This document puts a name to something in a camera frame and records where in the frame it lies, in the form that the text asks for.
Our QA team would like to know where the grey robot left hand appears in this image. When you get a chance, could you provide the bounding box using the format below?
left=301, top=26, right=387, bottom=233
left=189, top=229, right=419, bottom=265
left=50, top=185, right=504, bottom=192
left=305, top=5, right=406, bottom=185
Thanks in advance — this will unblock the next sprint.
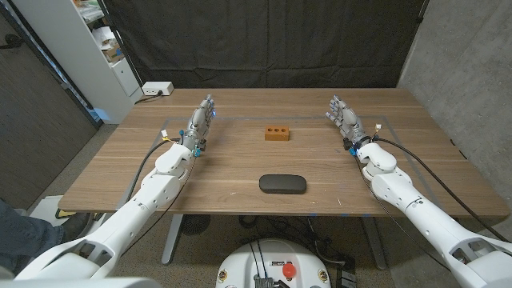
left=180, top=94, right=217, bottom=158

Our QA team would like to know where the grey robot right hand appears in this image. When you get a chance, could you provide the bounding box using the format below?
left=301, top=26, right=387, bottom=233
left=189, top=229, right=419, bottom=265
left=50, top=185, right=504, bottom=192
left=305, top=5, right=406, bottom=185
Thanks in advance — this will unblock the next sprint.
left=325, top=94, right=373, bottom=155

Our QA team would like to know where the brown block with three holes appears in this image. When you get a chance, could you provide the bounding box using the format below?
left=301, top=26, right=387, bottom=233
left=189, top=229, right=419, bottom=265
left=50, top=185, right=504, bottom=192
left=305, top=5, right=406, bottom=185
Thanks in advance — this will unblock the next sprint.
left=264, top=125, right=290, bottom=142

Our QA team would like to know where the black glasses case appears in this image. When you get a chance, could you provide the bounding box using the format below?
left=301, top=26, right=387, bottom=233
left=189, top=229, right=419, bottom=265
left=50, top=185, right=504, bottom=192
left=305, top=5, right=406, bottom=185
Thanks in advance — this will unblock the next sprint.
left=258, top=174, right=308, bottom=195

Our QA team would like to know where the white power strip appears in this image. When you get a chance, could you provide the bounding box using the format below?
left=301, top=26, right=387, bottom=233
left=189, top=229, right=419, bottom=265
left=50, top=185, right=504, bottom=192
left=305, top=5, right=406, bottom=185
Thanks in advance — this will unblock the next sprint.
left=142, top=81, right=175, bottom=97

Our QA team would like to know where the round black floor fan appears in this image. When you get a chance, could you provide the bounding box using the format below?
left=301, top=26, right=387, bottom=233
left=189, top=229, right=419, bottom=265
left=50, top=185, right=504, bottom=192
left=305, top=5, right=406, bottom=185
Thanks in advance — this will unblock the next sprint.
left=179, top=214, right=212, bottom=236

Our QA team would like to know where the black backdrop curtain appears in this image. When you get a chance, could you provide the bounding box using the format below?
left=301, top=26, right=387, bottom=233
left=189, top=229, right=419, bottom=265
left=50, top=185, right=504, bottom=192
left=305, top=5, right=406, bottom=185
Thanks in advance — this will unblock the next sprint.
left=102, top=0, right=429, bottom=90

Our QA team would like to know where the cardboard box with blue tape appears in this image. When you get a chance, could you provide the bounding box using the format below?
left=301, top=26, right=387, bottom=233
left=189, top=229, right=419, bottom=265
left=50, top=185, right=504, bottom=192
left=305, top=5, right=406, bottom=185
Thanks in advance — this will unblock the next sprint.
left=102, top=42, right=125, bottom=63

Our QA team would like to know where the grey table leg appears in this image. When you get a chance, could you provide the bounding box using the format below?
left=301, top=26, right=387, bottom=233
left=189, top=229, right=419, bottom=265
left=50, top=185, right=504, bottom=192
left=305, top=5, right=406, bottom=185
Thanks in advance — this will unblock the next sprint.
left=161, top=214, right=184, bottom=266
left=359, top=215, right=388, bottom=271

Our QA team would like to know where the white shelf cabinet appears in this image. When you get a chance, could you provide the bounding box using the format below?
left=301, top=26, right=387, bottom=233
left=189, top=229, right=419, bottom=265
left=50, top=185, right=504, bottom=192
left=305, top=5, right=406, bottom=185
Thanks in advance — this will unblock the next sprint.
left=11, top=0, right=144, bottom=125

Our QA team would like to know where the white robot torso base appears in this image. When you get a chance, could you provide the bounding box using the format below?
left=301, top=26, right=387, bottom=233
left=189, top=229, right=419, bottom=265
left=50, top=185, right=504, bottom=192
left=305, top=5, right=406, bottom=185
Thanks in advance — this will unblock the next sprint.
left=215, top=238, right=332, bottom=288

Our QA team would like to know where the dark brown shoe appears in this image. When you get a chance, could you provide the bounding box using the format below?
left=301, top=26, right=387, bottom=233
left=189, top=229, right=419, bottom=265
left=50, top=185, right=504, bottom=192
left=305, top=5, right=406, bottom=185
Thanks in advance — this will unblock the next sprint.
left=59, top=212, right=94, bottom=243

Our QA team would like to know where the white floor platform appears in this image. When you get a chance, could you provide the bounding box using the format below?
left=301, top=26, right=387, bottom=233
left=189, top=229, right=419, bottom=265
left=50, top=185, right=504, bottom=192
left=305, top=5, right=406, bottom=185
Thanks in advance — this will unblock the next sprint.
left=27, top=194, right=107, bottom=237

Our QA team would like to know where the person's leg in jeans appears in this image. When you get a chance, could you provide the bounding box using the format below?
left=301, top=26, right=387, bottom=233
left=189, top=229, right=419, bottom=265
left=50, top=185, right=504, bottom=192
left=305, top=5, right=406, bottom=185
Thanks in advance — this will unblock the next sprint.
left=0, top=198, right=65, bottom=277

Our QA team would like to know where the black power strip cord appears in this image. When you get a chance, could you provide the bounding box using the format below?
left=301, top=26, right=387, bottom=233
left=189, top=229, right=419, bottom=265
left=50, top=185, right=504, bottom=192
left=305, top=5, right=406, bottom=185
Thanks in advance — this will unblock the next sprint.
left=134, top=90, right=164, bottom=106

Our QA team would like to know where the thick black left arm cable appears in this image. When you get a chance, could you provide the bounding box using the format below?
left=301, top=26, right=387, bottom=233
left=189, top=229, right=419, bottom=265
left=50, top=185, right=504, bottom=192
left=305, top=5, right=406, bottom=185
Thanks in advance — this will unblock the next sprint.
left=126, top=138, right=182, bottom=203

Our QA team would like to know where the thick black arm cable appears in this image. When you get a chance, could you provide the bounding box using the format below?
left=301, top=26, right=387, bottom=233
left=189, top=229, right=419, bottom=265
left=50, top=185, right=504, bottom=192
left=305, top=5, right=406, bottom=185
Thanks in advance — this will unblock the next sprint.
left=126, top=138, right=182, bottom=203
left=374, top=135, right=512, bottom=244

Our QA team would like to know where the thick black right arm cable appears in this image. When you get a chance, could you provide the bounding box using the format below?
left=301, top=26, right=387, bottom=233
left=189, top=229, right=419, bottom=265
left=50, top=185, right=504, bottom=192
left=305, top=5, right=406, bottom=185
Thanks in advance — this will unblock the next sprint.
left=374, top=135, right=512, bottom=244

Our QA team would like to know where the black door handle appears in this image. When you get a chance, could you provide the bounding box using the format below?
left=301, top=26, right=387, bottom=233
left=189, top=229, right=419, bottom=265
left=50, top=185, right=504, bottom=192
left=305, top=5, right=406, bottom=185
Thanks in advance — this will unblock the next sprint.
left=0, top=34, right=24, bottom=50

